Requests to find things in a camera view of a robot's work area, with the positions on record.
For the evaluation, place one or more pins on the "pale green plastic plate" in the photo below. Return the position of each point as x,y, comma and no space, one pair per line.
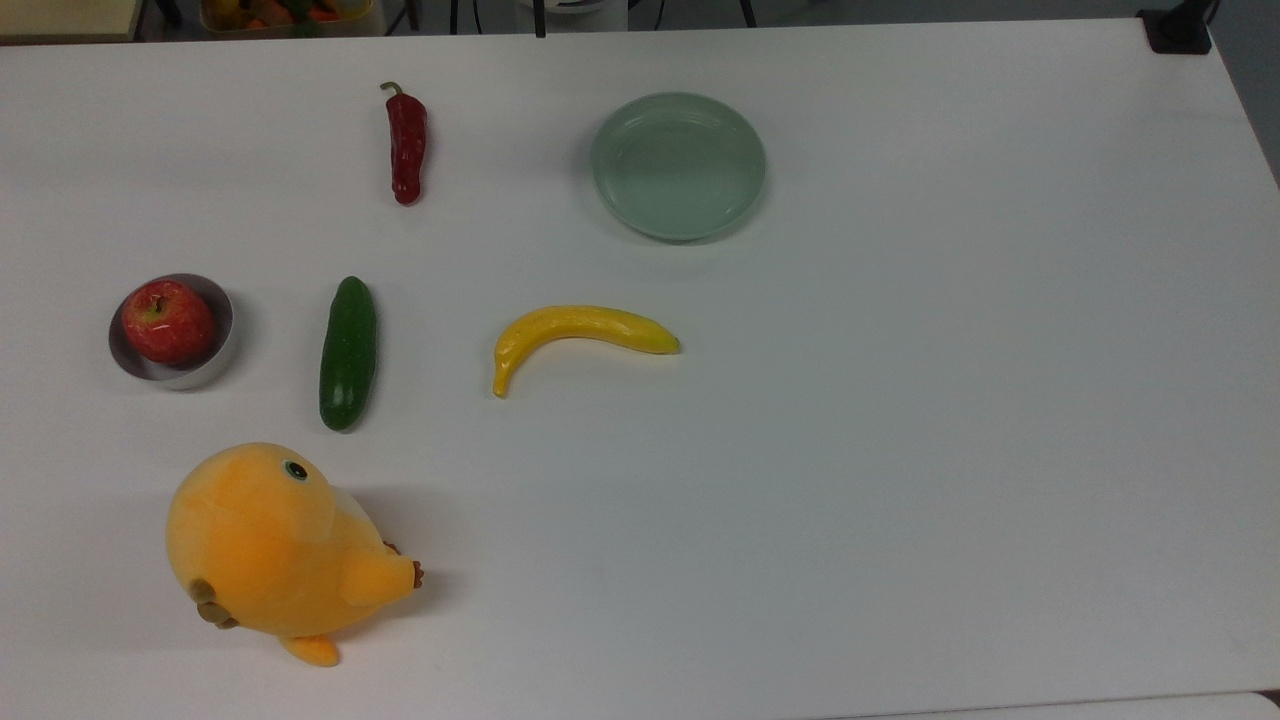
678,165

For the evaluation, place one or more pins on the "light wooden side table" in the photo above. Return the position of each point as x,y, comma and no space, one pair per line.
65,18

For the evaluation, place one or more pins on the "red apple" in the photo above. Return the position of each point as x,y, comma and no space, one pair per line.
168,322

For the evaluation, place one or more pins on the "red chili pepper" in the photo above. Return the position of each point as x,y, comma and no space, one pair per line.
406,140

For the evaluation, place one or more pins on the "orange plush chick toy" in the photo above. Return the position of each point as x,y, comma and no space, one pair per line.
260,545

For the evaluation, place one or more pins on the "black table clamp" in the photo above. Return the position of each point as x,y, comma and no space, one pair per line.
1178,30

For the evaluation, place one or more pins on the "crate of toy fruit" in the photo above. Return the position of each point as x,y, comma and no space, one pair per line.
285,14

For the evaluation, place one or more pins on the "dark green cucumber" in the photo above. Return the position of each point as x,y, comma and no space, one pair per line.
348,355

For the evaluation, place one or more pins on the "yellow banana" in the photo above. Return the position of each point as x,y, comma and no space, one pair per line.
575,325

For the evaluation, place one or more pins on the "small metal bowl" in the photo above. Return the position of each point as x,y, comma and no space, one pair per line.
215,350

